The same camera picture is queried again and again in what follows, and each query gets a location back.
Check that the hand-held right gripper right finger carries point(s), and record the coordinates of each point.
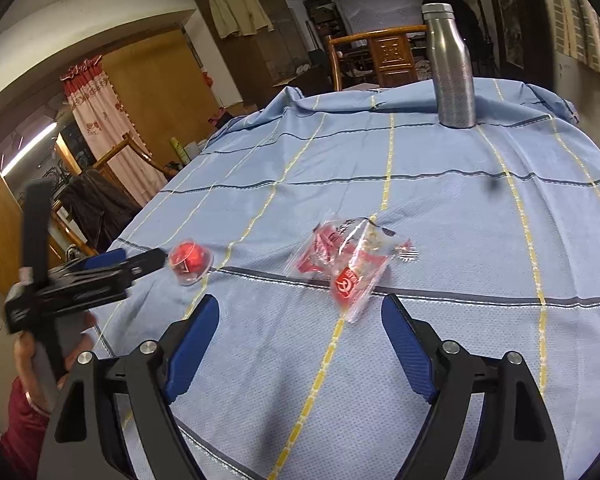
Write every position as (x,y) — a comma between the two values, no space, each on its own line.
(410,345)

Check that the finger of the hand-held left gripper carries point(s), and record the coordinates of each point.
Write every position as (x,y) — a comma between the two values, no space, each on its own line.
(145,262)
(102,257)

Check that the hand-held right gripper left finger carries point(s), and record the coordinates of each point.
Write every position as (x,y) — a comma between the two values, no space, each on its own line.
(192,345)

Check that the red jelly cup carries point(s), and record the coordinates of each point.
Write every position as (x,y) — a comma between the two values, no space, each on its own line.
(190,260)

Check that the clear red-print plastic wrapper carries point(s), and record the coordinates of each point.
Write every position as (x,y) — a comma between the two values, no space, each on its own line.
(350,260)

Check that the person's left forearm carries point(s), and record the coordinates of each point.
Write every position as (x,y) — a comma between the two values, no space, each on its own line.
(22,435)

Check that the dark jacket on armchair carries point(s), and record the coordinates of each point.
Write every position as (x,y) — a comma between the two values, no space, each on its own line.
(100,205)

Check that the round-back wooden armchair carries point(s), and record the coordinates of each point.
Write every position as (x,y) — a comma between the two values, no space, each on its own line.
(125,150)

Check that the green spray can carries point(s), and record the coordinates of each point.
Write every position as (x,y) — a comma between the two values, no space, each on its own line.
(180,151)

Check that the blue checked tablecloth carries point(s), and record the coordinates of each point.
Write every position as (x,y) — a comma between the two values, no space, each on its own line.
(430,220)

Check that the pink floral curtain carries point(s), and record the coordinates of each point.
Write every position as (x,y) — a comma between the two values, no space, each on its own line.
(110,120)

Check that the brown wooden wardrobe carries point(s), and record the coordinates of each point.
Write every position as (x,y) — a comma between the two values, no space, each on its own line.
(275,50)

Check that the beige hanging jacket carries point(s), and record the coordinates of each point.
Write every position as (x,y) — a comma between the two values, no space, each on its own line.
(240,5)

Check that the steel water bottle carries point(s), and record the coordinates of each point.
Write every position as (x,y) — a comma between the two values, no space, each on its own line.
(452,65)

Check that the carved wooden chair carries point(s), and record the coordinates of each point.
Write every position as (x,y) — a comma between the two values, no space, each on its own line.
(385,55)

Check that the black jacket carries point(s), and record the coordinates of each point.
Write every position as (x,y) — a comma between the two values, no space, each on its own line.
(467,20)

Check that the white dust sheet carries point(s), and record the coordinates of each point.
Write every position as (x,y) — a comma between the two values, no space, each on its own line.
(380,7)

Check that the dark framed picture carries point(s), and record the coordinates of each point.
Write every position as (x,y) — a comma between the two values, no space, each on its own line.
(505,15)

